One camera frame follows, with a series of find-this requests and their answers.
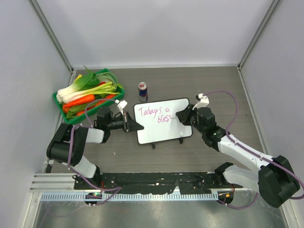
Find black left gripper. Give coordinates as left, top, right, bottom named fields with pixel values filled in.
left=107, top=112, right=143, bottom=133

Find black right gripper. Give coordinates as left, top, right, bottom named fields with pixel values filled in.
left=176, top=104, right=206, bottom=134

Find white whiteboard black frame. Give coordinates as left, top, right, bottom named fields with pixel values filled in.
left=133, top=98, right=193, bottom=144

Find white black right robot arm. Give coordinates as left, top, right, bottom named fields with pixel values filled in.
left=176, top=105, right=304, bottom=208

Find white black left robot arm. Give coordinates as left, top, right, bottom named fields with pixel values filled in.
left=46, top=107, right=144, bottom=190

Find green plastic tray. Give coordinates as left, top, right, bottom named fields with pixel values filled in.
left=52, top=68, right=125, bottom=125

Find Red Bull can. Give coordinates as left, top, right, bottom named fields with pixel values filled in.
left=138, top=82, right=148, bottom=102

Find green celery stalks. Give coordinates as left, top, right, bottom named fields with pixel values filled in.
left=59, top=82, right=124, bottom=104

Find green long beans bundle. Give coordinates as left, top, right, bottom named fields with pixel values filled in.
left=96, top=72, right=118, bottom=85

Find bok choy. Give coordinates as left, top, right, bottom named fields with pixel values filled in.
left=56, top=70, right=100, bottom=103

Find orange carrot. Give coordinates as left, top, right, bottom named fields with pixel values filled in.
left=63, top=94, right=95, bottom=108

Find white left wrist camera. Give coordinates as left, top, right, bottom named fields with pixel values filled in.
left=115, top=99, right=128, bottom=115

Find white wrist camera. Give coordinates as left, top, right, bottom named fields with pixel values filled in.
left=115, top=99, right=128, bottom=115
left=192, top=93, right=209, bottom=110

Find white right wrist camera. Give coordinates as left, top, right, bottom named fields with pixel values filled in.
left=192, top=93, right=209, bottom=110

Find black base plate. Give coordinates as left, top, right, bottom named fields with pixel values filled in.
left=74, top=171, right=244, bottom=195

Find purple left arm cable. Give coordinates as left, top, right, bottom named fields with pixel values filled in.
left=66, top=99, right=123, bottom=207

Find white slotted cable duct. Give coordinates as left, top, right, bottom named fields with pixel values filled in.
left=40, top=191, right=219, bottom=202

